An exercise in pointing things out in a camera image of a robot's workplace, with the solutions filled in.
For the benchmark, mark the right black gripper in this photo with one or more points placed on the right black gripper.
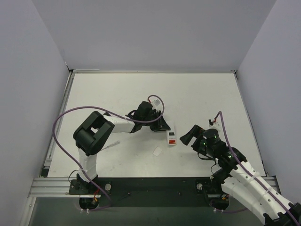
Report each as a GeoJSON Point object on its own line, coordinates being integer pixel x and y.
{"type": "Point", "coordinates": [196, 139]}

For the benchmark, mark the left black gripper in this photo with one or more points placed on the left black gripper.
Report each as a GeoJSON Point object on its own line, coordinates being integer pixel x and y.
{"type": "Point", "coordinates": [156, 123]}

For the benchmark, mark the white red remote control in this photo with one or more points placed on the white red remote control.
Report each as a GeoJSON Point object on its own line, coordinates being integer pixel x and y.
{"type": "Point", "coordinates": [171, 137]}

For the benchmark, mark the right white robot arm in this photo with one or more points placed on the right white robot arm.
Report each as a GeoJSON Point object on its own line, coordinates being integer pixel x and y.
{"type": "Point", "coordinates": [240, 180]}

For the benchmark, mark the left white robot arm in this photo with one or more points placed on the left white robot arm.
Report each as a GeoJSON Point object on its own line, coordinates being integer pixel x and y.
{"type": "Point", "coordinates": [91, 136]}

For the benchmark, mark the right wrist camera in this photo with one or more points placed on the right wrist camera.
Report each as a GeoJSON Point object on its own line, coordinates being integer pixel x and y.
{"type": "Point", "coordinates": [214, 124]}

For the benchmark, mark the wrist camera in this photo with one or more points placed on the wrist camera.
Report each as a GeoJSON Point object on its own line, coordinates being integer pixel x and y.
{"type": "Point", "coordinates": [214, 124]}
{"type": "Point", "coordinates": [156, 105]}

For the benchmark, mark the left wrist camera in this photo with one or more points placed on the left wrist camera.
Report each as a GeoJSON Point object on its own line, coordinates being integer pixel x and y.
{"type": "Point", "coordinates": [156, 105]}

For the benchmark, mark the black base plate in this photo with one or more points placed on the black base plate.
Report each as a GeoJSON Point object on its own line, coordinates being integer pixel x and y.
{"type": "Point", "coordinates": [149, 192]}

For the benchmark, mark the aluminium rail frame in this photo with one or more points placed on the aluminium rail frame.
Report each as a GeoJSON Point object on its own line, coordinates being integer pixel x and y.
{"type": "Point", "coordinates": [189, 99]}

